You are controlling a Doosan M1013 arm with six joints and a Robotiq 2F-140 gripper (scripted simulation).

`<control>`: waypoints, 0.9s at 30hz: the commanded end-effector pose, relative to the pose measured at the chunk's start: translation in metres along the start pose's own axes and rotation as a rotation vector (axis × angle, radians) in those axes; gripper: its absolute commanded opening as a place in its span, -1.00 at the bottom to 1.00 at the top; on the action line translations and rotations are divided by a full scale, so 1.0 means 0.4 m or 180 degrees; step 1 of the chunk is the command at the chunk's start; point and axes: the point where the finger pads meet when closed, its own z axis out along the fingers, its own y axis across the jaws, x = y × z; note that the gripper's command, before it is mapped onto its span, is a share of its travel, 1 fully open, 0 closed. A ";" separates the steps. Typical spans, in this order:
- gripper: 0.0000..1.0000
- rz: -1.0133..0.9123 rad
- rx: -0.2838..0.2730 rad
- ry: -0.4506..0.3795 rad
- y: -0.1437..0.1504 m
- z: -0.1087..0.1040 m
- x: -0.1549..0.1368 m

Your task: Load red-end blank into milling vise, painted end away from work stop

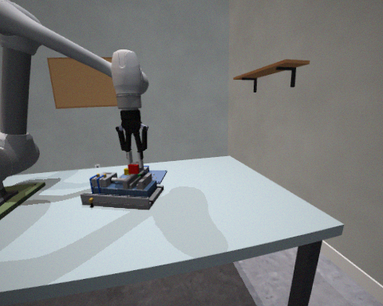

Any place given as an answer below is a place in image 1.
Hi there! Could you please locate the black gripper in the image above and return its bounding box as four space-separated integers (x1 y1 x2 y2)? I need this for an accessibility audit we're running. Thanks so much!
116 109 148 168

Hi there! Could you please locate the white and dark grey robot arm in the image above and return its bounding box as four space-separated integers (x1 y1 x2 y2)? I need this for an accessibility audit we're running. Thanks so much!
0 0 148 206

